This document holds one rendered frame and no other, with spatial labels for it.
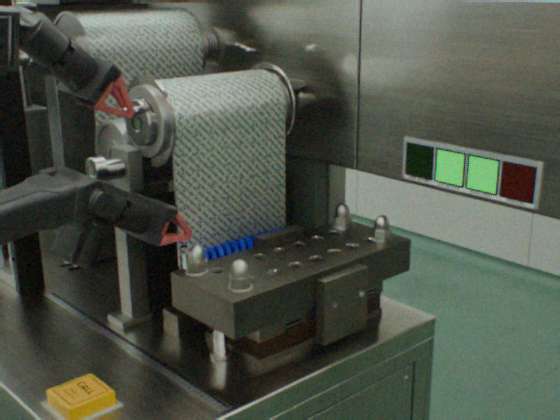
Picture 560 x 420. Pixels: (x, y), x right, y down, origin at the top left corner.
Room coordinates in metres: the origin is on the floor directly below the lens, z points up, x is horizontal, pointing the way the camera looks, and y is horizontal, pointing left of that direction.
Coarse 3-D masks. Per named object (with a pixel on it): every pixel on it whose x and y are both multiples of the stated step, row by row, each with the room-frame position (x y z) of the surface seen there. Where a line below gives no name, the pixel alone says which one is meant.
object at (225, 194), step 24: (264, 144) 1.28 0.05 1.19; (192, 168) 1.18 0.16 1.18; (216, 168) 1.21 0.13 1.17; (240, 168) 1.25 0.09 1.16; (264, 168) 1.28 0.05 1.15; (192, 192) 1.18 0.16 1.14; (216, 192) 1.21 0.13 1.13; (240, 192) 1.25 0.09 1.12; (264, 192) 1.28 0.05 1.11; (192, 216) 1.18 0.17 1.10; (216, 216) 1.21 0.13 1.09; (240, 216) 1.25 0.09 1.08; (264, 216) 1.28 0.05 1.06; (192, 240) 1.18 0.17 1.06; (216, 240) 1.21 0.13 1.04
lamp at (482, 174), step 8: (472, 160) 1.12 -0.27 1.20; (480, 160) 1.11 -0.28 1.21; (488, 160) 1.10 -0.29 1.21; (472, 168) 1.12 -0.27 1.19; (480, 168) 1.11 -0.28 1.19; (488, 168) 1.10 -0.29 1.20; (496, 168) 1.09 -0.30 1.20; (472, 176) 1.12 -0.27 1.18; (480, 176) 1.11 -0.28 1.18; (488, 176) 1.10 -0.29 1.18; (496, 176) 1.09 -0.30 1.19; (472, 184) 1.12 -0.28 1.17; (480, 184) 1.11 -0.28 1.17; (488, 184) 1.10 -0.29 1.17
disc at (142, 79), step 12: (132, 84) 1.23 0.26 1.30; (144, 84) 1.20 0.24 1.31; (156, 84) 1.18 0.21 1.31; (168, 96) 1.16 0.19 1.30; (168, 108) 1.16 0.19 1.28; (168, 120) 1.16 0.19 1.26; (168, 132) 1.16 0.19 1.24; (168, 144) 1.16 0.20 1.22; (156, 156) 1.19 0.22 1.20; (168, 156) 1.16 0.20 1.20
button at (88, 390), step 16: (64, 384) 0.94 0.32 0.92; (80, 384) 0.94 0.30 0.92; (96, 384) 0.94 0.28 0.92; (48, 400) 0.92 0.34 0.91; (64, 400) 0.90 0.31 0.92; (80, 400) 0.90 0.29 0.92; (96, 400) 0.90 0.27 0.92; (112, 400) 0.92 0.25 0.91; (64, 416) 0.89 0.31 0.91; (80, 416) 0.89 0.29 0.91
